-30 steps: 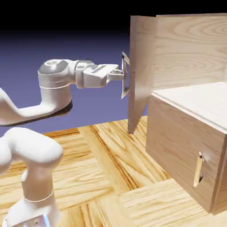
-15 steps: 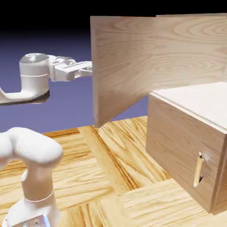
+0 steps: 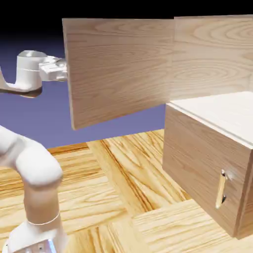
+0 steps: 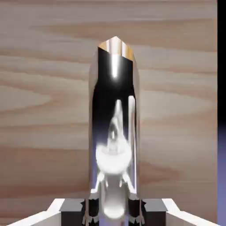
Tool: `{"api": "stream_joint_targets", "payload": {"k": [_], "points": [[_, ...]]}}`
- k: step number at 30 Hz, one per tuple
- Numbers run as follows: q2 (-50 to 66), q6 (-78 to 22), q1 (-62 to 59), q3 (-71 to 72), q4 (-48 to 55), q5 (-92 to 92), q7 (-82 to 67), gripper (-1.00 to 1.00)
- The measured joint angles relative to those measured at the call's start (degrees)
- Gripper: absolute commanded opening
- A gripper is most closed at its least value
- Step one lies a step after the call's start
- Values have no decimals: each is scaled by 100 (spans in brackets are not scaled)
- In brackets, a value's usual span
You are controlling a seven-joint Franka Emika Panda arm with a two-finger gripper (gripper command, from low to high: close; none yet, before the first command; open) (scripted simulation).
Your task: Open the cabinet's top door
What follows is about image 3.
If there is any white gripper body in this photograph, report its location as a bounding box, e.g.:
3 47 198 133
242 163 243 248
39 62 68 82

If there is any light wood cabinet door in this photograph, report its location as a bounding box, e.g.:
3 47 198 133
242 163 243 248
62 17 175 131

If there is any light wood cabinet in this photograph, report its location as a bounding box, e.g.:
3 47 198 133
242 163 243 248
162 14 253 240

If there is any light wood door with handle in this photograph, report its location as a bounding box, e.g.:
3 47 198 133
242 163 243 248
162 103 253 239

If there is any curved metal door handle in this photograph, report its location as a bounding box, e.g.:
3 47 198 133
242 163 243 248
214 169 228 210

